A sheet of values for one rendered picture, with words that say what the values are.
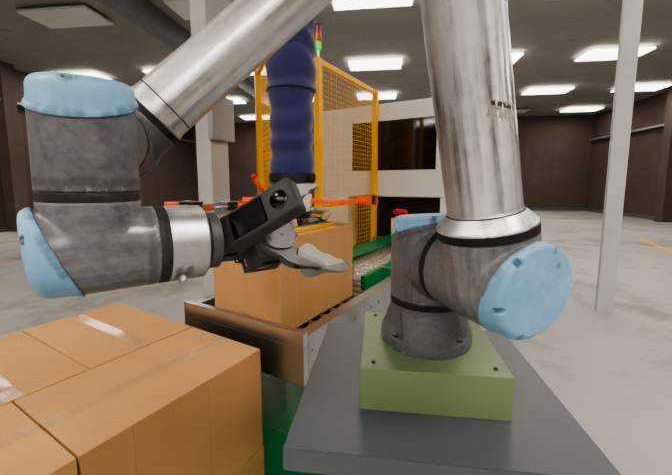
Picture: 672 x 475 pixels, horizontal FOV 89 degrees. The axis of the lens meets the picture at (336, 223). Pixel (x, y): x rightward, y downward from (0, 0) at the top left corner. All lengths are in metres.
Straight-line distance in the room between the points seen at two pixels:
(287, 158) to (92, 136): 1.26
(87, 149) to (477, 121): 0.45
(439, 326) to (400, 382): 0.13
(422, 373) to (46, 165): 0.61
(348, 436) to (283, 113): 1.31
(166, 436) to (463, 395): 0.85
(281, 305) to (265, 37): 1.07
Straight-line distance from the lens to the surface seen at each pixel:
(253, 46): 0.56
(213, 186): 2.61
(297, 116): 1.62
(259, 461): 1.64
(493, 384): 0.72
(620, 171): 3.84
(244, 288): 1.54
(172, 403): 1.21
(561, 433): 0.77
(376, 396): 0.71
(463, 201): 0.53
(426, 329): 0.71
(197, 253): 0.42
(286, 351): 1.42
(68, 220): 0.40
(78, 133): 0.39
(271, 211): 0.42
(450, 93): 0.52
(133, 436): 1.18
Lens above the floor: 1.17
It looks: 7 degrees down
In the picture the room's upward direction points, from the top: straight up
